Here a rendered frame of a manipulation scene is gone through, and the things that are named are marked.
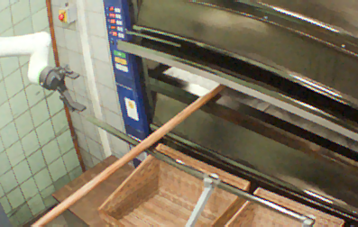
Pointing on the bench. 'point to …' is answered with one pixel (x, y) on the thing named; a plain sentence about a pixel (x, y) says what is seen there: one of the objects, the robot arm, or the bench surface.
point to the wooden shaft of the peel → (128, 157)
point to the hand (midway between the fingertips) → (78, 92)
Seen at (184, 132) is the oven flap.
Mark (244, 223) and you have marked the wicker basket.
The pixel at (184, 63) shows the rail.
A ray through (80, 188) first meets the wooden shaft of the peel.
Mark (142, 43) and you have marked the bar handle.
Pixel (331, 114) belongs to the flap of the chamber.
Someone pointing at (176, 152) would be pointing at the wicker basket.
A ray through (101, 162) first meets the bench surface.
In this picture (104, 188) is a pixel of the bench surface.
